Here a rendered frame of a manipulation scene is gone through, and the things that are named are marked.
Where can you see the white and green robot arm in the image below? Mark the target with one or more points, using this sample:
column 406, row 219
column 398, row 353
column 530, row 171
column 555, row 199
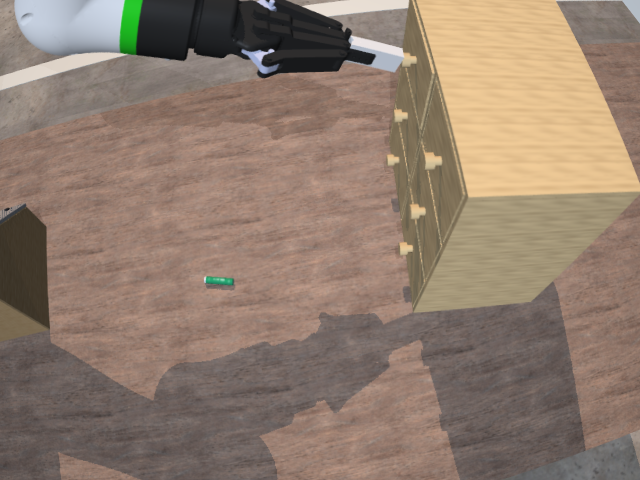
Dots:
column 153, row 28

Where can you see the light wooden chest of drawers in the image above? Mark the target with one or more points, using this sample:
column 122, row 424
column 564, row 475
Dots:
column 544, row 167

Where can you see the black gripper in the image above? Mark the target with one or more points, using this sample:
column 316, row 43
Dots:
column 294, row 47

